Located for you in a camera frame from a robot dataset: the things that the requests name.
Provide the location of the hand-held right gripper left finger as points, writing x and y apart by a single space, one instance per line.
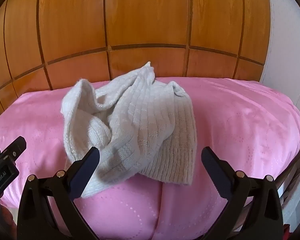
88 166

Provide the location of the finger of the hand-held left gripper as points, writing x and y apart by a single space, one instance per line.
16 148

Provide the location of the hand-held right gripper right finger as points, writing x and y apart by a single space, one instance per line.
211 166

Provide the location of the white knit sweater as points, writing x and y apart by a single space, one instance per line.
145 120

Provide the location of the pink bed blanket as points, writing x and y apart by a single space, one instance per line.
240 130

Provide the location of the dark wooden chair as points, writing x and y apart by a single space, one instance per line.
296 166

